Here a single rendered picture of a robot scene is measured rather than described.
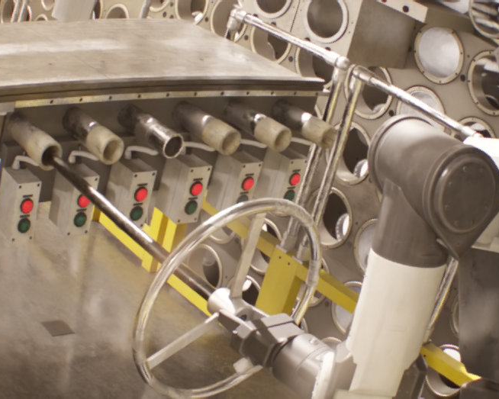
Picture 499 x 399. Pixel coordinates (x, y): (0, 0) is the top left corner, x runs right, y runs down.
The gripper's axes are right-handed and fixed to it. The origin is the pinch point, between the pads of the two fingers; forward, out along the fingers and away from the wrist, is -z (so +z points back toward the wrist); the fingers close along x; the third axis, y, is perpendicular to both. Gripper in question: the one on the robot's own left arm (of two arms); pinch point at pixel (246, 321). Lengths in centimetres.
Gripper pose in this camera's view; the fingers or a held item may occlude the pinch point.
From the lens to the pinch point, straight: 143.2
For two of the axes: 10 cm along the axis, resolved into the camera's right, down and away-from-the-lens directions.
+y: -2.7, 9.0, 3.5
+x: -7.0, 0.7, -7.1
